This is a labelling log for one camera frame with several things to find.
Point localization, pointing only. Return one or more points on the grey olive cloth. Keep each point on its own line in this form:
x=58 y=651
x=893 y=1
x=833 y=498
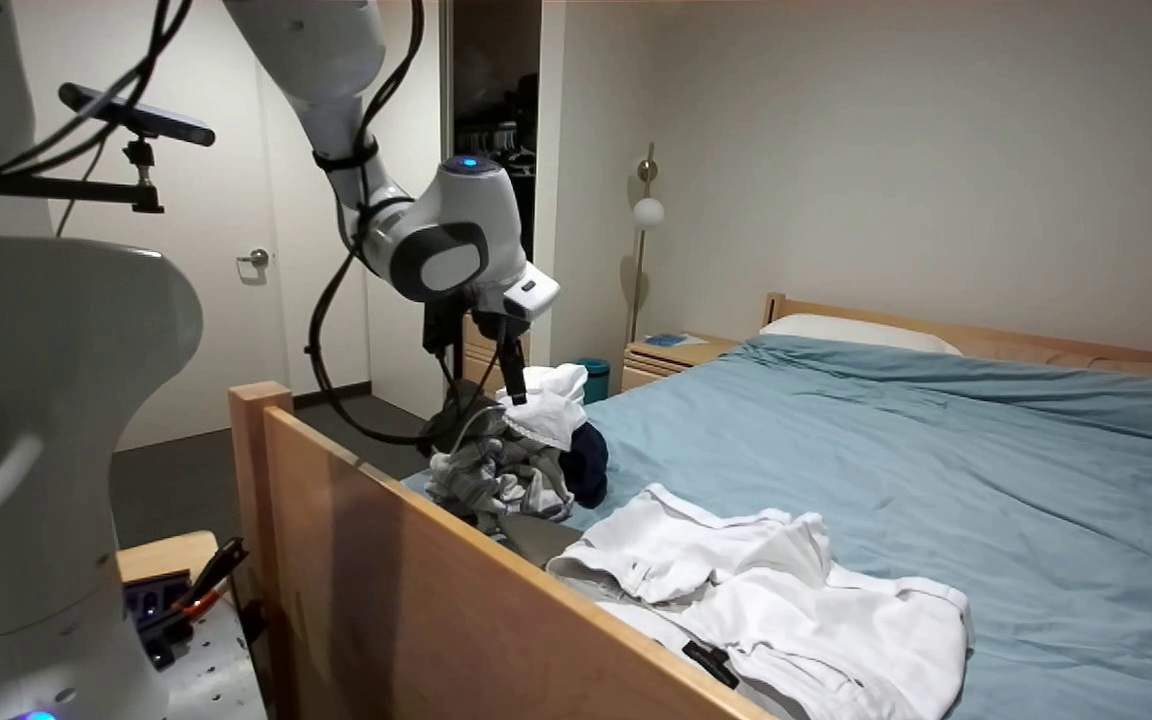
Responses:
x=531 y=539

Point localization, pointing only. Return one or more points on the dark blue garment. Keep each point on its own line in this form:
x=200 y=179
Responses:
x=584 y=465

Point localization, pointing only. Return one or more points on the black power strip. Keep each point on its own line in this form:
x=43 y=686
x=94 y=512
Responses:
x=148 y=603

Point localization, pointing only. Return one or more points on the blue book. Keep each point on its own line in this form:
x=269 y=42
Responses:
x=667 y=340

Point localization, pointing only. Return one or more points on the black cap with white trim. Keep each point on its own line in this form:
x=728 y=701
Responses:
x=458 y=430

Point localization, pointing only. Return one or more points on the white perforated base plate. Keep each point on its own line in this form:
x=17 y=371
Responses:
x=216 y=667

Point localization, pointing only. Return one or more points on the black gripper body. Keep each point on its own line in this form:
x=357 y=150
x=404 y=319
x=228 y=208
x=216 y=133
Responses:
x=500 y=331

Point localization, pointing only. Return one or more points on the orange and black clamp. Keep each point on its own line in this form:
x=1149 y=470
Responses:
x=197 y=592

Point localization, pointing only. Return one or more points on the crumpled striped grey-white clothes pile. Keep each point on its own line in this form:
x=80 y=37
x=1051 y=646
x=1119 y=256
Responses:
x=510 y=482

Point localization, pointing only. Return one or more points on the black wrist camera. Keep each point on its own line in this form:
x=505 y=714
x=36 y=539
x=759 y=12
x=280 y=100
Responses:
x=442 y=325

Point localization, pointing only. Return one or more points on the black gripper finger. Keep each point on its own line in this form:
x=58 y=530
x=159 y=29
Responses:
x=515 y=381

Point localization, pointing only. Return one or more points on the teal bin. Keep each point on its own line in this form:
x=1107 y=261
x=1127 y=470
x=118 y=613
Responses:
x=597 y=378

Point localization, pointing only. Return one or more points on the black bar camera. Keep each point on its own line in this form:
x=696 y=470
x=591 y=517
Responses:
x=139 y=118

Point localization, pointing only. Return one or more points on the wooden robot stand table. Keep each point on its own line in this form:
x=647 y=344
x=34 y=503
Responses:
x=163 y=553

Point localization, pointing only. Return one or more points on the wooden nightstand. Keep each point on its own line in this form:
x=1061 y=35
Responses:
x=679 y=365

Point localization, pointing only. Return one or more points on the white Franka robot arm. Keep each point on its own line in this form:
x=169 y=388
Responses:
x=43 y=465

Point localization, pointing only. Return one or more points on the light blue bed sheet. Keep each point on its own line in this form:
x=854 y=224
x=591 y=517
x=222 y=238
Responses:
x=1031 y=506

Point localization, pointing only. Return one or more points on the brass lamp with white globe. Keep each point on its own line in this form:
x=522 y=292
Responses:
x=647 y=208

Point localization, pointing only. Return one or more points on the white pillow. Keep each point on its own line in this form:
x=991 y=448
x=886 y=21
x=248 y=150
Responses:
x=859 y=331

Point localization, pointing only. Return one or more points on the white shorts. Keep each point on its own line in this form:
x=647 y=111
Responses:
x=791 y=603

